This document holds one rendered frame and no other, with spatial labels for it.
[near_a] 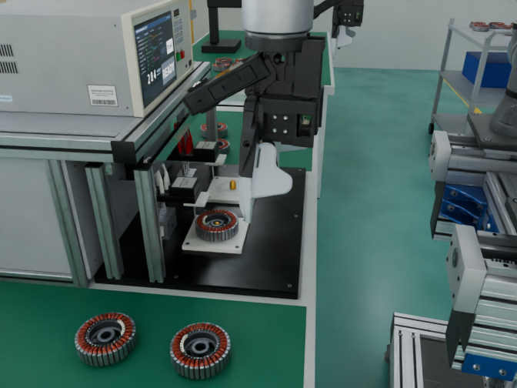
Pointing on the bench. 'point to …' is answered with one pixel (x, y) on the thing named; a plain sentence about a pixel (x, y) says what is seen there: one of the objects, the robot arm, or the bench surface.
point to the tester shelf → (93, 130)
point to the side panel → (38, 225)
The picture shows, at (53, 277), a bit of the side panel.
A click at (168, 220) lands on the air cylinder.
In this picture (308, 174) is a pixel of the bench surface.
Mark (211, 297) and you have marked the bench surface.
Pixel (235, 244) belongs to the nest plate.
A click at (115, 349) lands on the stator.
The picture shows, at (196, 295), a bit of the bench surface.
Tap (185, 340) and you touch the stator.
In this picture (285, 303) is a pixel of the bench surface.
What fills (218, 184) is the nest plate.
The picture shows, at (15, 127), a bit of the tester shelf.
